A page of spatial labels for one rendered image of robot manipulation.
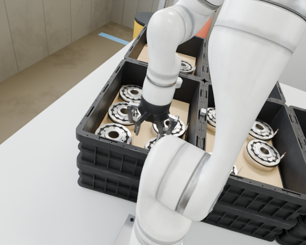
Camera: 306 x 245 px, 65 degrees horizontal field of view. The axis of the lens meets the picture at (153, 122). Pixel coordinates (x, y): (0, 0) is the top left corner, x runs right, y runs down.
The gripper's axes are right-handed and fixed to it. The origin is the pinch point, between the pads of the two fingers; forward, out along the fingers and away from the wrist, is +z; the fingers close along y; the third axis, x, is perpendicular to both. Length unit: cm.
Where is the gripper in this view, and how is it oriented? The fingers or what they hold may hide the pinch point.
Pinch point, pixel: (148, 133)
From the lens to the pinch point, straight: 67.9
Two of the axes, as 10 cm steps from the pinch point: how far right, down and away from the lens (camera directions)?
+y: 9.4, 3.2, -0.8
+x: 2.8, -6.5, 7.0
